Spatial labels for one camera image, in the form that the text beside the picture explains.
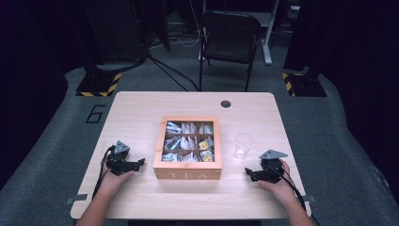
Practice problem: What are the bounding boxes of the black folding chair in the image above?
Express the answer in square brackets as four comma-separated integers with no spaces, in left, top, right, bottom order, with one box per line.
[198,10,263,92]

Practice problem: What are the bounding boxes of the person's left hand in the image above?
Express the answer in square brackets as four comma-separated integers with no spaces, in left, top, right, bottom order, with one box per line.
[99,170,136,197]

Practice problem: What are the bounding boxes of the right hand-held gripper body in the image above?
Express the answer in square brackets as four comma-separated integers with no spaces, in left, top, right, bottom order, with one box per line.
[252,149,289,185]

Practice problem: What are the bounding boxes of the person's right hand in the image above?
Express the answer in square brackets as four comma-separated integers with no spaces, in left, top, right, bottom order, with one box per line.
[257,159,297,205]

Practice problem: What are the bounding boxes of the clear plastic cup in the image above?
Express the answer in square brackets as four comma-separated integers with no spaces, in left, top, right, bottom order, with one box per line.
[234,133,256,160]

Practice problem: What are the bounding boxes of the striped black stand base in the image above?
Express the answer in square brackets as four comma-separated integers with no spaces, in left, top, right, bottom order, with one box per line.
[281,73,327,98]
[75,73,122,98]

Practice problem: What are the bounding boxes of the white desk leg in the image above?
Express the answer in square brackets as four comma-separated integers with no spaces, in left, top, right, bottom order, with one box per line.
[262,0,281,66]

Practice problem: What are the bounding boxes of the assortment of tea bags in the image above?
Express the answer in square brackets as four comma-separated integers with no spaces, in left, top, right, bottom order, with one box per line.
[161,121,215,163]

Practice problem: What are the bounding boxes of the white cable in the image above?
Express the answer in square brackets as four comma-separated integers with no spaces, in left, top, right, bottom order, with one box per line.
[178,0,208,49]

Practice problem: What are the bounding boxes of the black cabinet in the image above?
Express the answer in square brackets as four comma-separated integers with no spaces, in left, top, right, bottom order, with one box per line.
[81,0,149,64]

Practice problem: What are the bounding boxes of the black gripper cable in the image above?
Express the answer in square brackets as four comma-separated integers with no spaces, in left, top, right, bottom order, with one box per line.
[272,165,322,226]
[91,144,117,201]

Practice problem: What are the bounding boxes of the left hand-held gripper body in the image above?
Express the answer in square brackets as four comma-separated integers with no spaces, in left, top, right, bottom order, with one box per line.
[105,140,138,176]

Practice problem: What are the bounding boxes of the black floor cable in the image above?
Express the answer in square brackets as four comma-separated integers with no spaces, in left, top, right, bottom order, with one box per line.
[147,53,200,92]

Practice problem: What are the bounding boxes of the wooden tea box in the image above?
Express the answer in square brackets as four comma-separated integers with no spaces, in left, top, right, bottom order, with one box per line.
[152,116,223,181]

